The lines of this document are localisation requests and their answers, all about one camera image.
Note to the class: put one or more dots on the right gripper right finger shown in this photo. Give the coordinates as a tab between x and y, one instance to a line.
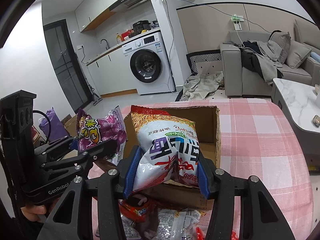
247	200

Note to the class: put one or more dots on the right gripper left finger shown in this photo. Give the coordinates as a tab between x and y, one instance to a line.
71	218

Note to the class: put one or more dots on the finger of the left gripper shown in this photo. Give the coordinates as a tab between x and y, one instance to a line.
90	155
65	144

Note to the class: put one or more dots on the purple snack bag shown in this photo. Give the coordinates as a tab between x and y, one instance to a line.
93	131

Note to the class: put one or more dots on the red chips bag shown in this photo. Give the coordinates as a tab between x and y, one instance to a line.
137	207

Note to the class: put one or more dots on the white orange noodle snack bag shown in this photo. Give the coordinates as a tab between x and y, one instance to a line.
170	148

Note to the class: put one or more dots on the person's left hand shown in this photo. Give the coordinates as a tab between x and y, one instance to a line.
34	213

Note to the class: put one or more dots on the brown cardboard box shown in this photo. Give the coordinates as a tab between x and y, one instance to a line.
207	125

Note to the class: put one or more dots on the white red snack bag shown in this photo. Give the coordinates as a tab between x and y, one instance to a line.
166	224

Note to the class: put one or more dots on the white kitchen cabinet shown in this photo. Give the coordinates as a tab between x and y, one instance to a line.
111	73

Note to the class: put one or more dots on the pink plaid tablecloth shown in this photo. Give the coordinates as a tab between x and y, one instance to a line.
257	139

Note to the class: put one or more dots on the white washing machine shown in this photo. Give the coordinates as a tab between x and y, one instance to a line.
149	64

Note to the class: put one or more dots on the yellow oil bottle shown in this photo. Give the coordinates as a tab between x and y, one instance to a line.
118	38

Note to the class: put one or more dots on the crumpled beige cloth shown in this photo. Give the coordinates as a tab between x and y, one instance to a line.
199	87

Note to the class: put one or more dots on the white marble coffee table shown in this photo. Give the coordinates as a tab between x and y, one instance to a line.
298	103

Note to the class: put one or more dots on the black pressure cooker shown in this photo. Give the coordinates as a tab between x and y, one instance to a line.
139	26

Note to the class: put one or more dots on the grey sofa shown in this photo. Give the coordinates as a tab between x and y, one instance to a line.
242	82

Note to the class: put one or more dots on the dark grey jacket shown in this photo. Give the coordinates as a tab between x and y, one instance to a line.
262	58

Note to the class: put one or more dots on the grey cushion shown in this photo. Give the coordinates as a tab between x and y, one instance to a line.
298	53

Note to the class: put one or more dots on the wall socket with plugs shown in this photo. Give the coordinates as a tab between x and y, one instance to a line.
237	19

